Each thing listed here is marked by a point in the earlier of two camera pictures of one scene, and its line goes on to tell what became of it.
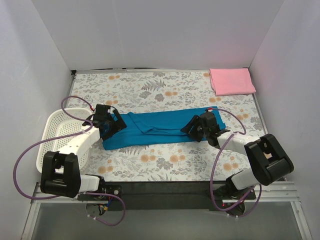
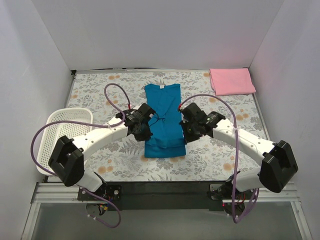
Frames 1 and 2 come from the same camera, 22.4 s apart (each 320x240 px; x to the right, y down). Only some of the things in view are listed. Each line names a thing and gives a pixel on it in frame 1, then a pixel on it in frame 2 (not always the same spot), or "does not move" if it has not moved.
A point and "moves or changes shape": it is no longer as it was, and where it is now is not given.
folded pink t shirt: x=227 y=81 does not move
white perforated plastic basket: x=55 y=125 does not move
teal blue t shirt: x=156 y=128 moves or changes shape
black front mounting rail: x=171 y=196 does not move
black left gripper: x=111 y=126 → x=143 y=132
